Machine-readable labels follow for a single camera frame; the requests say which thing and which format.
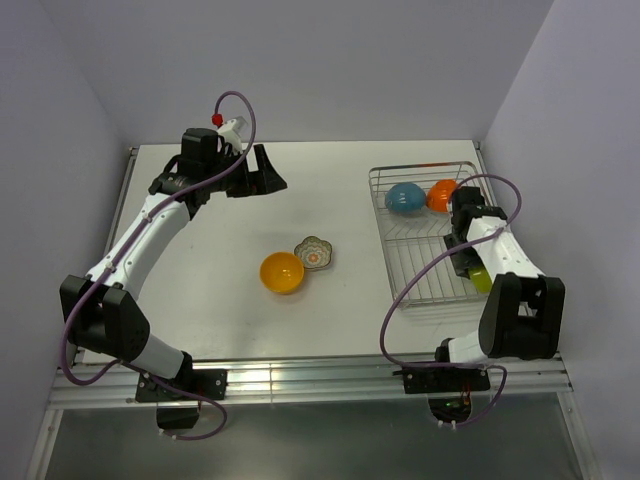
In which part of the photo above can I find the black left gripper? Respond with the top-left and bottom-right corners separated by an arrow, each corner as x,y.
204,144 -> 286,199

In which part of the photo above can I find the lime green bowl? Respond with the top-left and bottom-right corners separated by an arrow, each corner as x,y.
468,266 -> 493,294

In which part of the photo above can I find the white bowl orange outside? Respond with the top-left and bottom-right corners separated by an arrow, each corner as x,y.
426,179 -> 457,213

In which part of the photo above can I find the blue ceramic bowl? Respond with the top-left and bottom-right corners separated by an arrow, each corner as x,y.
384,182 -> 426,215

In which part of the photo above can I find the yellow orange bowl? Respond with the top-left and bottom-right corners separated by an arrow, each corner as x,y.
259,252 -> 305,294

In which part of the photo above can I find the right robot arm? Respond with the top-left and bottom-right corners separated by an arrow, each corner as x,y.
432,186 -> 566,390

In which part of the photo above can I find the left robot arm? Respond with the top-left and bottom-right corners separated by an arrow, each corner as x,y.
60,128 -> 287,399

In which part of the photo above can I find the patterned flower-shaped bowl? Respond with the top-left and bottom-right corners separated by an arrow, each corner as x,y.
294,236 -> 333,270

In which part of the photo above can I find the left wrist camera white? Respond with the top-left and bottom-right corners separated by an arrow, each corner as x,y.
217,116 -> 247,154

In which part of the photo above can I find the steel wire dish rack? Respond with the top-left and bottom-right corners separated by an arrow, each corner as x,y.
368,161 -> 486,308

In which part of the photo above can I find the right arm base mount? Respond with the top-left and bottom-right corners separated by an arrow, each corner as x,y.
394,367 -> 490,426

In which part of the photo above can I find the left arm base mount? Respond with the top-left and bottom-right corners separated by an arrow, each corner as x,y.
134,369 -> 228,441

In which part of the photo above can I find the aluminium table edge rail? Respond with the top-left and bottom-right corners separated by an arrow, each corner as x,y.
47,355 -> 573,410

